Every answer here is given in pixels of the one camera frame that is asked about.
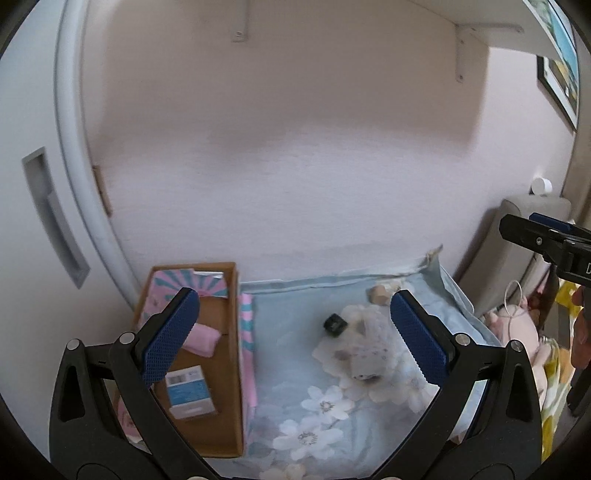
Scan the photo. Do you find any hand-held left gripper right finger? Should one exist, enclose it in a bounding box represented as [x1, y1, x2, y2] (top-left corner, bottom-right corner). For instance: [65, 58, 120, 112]
[369, 290, 543, 480]

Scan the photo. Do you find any white door with recessed handle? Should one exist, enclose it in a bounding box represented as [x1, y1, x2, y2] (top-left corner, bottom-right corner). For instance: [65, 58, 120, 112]
[0, 0, 153, 416]

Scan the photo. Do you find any cardboard box with pink print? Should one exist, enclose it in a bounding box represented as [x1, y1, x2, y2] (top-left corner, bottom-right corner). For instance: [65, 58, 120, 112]
[115, 262, 257, 459]

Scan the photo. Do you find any person's right hand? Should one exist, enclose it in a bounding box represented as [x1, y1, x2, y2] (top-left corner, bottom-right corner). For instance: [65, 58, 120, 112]
[570, 285, 591, 370]

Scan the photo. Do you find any white wall shelf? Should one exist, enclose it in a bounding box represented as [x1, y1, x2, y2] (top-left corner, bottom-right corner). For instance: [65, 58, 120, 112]
[455, 14, 559, 63]

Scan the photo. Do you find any light blue floral blanket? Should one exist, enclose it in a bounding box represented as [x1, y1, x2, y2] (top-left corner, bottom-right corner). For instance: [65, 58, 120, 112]
[240, 251, 504, 480]

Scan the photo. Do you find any black framed picture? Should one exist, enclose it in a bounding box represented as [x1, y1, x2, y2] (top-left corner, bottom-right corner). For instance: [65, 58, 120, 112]
[537, 55, 580, 132]

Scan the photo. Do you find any pink folded cloth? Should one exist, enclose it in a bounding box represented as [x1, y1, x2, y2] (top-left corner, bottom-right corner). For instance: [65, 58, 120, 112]
[182, 322, 221, 357]

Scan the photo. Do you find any grey padded headboard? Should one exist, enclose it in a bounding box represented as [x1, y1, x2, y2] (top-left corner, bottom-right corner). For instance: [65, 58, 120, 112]
[455, 196, 573, 319]

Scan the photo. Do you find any white shelf bracket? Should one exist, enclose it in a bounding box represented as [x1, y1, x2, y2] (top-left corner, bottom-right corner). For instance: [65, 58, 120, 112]
[231, 0, 252, 44]
[455, 24, 525, 84]

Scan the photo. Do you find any white cable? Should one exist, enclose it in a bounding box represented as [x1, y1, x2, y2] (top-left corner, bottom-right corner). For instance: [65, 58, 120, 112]
[503, 278, 526, 339]

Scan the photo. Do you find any yellow patterned blanket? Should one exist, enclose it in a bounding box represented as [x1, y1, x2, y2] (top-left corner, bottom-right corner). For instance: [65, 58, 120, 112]
[539, 277, 591, 464]

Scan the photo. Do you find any pink plush toy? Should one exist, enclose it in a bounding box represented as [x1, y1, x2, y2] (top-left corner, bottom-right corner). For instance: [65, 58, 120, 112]
[484, 295, 555, 370]

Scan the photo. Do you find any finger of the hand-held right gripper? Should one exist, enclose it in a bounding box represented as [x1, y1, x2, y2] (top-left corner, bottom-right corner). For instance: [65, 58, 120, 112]
[499, 213, 571, 266]
[529, 212, 591, 243]

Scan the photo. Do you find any pale framed picture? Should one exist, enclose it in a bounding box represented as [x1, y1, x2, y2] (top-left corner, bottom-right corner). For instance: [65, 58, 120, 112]
[524, 0, 580, 88]

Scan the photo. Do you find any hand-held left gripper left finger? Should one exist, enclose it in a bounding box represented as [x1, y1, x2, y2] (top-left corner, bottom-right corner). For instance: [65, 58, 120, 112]
[48, 287, 218, 480]

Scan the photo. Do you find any small blue white carton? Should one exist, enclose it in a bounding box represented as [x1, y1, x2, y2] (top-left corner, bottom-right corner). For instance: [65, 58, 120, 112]
[165, 366, 219, 420]

